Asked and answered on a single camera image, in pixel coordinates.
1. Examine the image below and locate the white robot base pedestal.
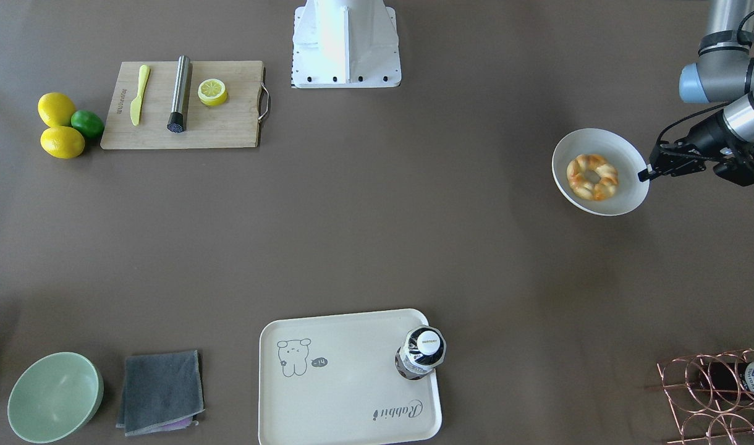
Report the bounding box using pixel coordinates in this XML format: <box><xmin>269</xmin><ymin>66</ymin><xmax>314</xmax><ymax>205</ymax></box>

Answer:
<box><xmin>290</xmin><ymin>1</ymin><xmax>402</xmax><ymax>88</ymax></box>

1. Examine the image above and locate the dark drink bottle white cap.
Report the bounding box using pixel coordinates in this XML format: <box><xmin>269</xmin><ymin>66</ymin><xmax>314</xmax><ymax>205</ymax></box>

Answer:
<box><xmin>394</xmin><ymin>326</ymin><xmax>447</xmax><ymax>380</ymax></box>

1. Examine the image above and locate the green bowl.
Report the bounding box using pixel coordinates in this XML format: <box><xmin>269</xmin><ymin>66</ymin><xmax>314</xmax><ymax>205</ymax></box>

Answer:
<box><xmin>7</xmin><ymin>352</ymin><xmax>104</xmax><ymax>443</ymax></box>

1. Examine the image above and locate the yellow plastic knife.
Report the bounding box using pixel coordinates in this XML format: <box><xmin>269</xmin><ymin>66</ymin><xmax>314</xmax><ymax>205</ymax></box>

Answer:
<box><xmin>129</xmin><ymin>64</ymin><xmax>151</xmax><ymax>126</ymax></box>

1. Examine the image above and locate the half lemon slice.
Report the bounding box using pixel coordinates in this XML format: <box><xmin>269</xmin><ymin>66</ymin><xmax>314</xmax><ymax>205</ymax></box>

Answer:
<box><xmin>197</xmin><ymin>78</ymin><xmax>228</xmax><ymax>107</ymax></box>

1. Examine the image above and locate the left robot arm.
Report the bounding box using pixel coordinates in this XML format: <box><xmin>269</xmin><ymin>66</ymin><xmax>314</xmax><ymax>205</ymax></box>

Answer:
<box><xmin>638</xmin><ymin>1</ymin><xmax>754</xmax><ymax>187</ymax></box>

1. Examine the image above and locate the grey folded cloth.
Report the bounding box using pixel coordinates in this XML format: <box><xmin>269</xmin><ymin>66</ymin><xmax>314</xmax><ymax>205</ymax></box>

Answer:
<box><xmin>116</xmin><ymin>349</ymin><xmax>205</xmax><ymax>437</ymax></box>

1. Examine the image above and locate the dark bottle in rack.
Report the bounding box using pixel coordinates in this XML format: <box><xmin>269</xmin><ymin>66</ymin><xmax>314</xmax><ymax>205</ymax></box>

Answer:
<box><xmin>697</xmin><ymin>361</ymin><xmax>754</xmax><ymax>404</ymax></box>

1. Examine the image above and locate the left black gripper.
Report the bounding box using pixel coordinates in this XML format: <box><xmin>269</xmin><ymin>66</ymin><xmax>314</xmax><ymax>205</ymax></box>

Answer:
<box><xmin>638</xmin><ymin>111</ymin><xmax>737</xmax><ymax>182</ymax></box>

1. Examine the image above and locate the wooden cutting board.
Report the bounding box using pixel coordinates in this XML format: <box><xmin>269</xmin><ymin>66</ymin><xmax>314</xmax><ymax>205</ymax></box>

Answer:
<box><xmin>100</xmin><ymin>60</ymin><xmax>269</xmax><ymax>150</ymax></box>

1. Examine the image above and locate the steel cylinder muddler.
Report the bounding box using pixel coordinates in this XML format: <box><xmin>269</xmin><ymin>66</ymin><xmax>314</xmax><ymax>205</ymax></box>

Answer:
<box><xmin>167</xmin><ymin>54</ymin><xmax>192</xmax><ymax>134</ymax></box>

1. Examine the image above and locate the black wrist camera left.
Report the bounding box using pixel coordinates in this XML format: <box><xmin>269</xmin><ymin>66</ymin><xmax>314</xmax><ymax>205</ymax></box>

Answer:
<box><xmin>713</xmin><ymin>145</ymin><xmax>754</xmax><ymax>187</ymax></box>

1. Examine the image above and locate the yellow lemon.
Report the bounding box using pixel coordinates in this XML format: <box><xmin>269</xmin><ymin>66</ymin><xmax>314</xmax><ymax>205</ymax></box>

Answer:
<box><xmin>37</xmin><ymin>92</ymin><xmax>77</xmax><ymax>127</ymax></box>
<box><xmin>40</xmin><ymin>126</ymin><xmax>86</xmax><ymax>159</ymax></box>

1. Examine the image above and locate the copper wire bottle rack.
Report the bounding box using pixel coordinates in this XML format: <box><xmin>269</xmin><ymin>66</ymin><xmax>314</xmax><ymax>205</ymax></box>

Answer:
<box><xmin>656</xmin><ymin>349</ymin><xmax>754</xmax><ymax>444</ymax></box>

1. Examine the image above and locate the cream rabbit tray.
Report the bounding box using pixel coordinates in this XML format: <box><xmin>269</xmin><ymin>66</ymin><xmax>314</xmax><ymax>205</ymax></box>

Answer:
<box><xmin>258</xmin><ymin>308</ymin><xmax>443</xmax><ymax>444</ymax></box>

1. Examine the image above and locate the twisted glazed donut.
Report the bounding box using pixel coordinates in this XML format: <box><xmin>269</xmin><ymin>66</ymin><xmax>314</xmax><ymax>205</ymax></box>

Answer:
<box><xmin>567</xmin><ymin>154</ymin><xmax>619</xmax><ymax>201</ymax></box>

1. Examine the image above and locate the lower yellow lemon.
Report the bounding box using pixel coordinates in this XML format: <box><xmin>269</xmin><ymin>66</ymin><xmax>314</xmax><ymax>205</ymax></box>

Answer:
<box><xmin>40</xmin><ymin>126</ymin><xmax>86</xmax><ymax>159</ymax></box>

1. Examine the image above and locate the upper yellow lemon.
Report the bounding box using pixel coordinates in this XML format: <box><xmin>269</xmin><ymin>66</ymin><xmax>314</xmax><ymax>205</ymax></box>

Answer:
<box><xmin>37</xmin><ymin>92</ymin><xmax>77</xmax><ymax>127</ymax></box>

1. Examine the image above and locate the green lime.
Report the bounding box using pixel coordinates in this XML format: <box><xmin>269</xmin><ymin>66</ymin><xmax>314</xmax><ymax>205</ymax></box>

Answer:
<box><xmin>70</xmin><ymin>109</ymin><xmax>105</xmax><ymax>139</ymax></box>

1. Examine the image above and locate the white plate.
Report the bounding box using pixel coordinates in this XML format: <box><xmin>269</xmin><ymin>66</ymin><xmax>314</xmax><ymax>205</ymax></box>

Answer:
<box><xmin>551</xmin><ymin>129</ymin><xmax>649</xmax><ymax>216</ymax></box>

